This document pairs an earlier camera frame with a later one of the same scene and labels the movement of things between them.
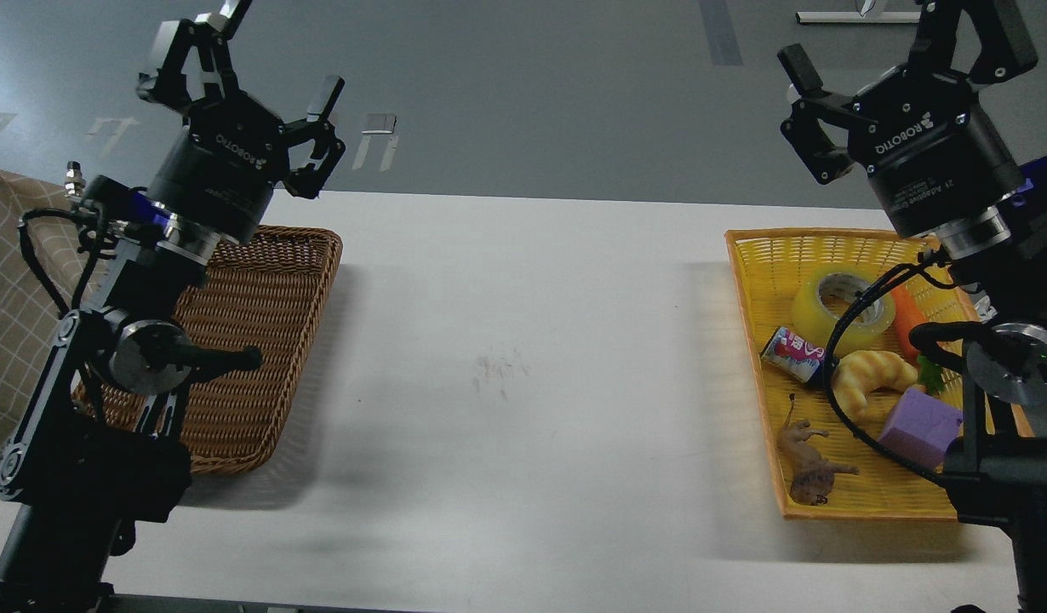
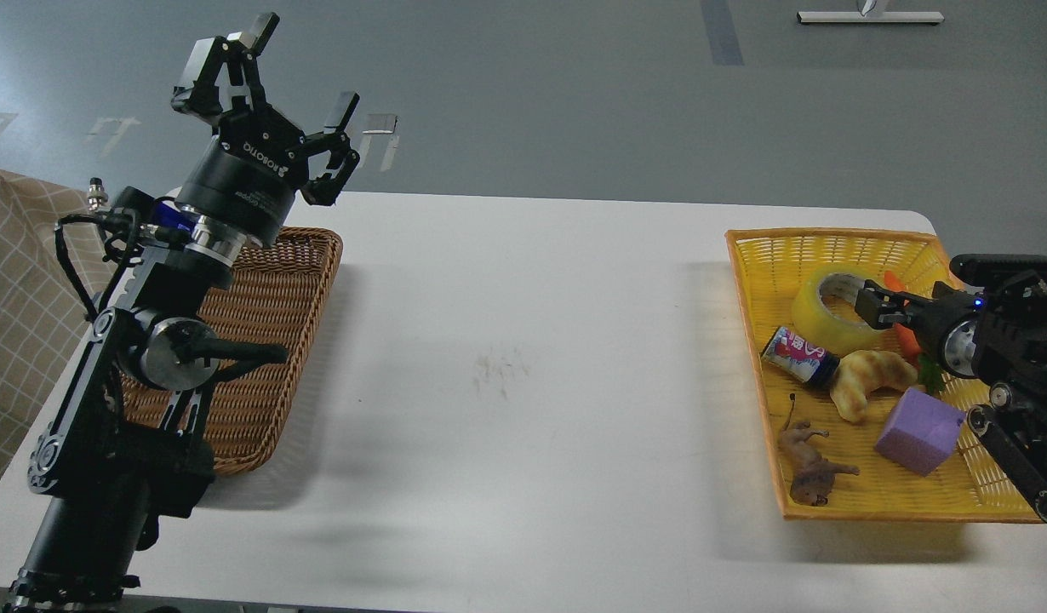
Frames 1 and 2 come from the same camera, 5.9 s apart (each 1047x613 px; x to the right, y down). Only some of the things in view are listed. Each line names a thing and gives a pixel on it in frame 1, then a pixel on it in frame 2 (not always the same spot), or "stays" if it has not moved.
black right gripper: [934, 155] -> [950, 325]
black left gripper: [221, 175] -> [248, 176]
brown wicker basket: [267, 292] stays
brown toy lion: [811, 476] stays
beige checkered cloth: [20, 312] stays
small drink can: [794, 354] stays
